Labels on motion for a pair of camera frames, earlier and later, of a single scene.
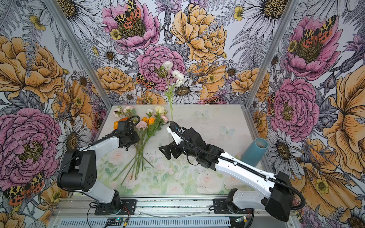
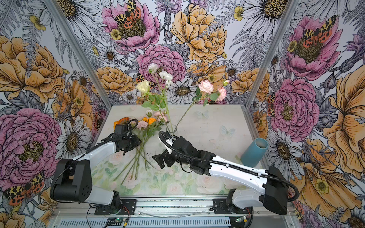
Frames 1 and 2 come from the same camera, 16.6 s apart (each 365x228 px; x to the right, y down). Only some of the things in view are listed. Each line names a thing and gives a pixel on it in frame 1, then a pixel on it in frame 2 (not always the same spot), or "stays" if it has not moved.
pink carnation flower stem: x=141 y=126 to x=204 y=93
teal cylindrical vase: x=254 y=151 stays
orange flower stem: x=151 y=119 stays
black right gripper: x=174 y=147 to x=167 y=155
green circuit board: x=118 y=221 stays
